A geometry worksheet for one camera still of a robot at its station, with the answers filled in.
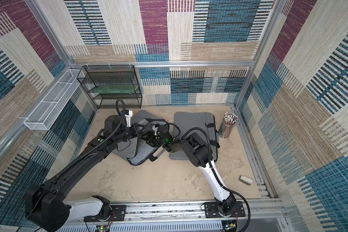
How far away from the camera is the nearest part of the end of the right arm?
829mm

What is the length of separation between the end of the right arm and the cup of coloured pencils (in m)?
0.36

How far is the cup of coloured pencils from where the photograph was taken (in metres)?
0.91
